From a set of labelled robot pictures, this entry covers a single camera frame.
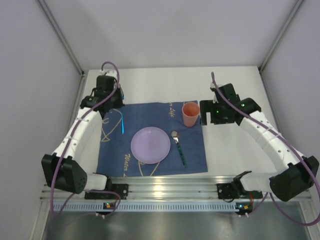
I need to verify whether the orange plastic cup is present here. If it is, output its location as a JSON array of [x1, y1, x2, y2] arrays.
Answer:
[[182, 102, 200, 128]]

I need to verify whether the blue plastic fork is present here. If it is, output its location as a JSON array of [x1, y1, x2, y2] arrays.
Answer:
[[120, 86, 125, 135]]

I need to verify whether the metal spoon teal handle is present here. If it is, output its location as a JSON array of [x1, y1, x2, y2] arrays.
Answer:
[[171, 130, 187, 168]]

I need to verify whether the blue embroidered cloth placemat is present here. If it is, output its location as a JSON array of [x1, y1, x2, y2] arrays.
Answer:
[[97, 102, 208, 177]]

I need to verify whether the purple plastic plate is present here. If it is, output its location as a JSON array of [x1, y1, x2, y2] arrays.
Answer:
[[130, 126, 171, 165]]

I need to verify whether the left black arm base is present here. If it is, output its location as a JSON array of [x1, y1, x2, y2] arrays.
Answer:
[[84, 183, 129, 200]]

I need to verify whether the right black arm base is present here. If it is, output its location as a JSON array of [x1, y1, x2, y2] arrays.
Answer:
[[216, 183, 263, 201]]

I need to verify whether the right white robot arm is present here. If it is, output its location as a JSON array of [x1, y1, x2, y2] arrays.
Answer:
[[200, 83, 320, 202]]

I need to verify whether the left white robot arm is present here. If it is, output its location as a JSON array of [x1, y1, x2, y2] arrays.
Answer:
[[41, 70, 124, 194]]

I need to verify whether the aluminium mounting rail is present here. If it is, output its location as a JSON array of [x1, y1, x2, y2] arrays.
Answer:
[[41, 175, 312, 201]]

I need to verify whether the perforated grey cable duct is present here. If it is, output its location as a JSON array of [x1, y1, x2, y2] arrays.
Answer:
[[53, 201, 252, 212]]

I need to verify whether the left aluminium frame post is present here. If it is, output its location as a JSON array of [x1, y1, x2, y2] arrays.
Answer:
[[36, 0, 84, 76]]

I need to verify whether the aluminium frame post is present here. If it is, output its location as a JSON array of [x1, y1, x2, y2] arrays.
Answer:
[[258, 0, 308, 73], [36, 0, 84, 76]]

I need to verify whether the right aluminium frame post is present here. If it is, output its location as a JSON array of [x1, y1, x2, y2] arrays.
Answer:
[[258, 0, 308, 73]]

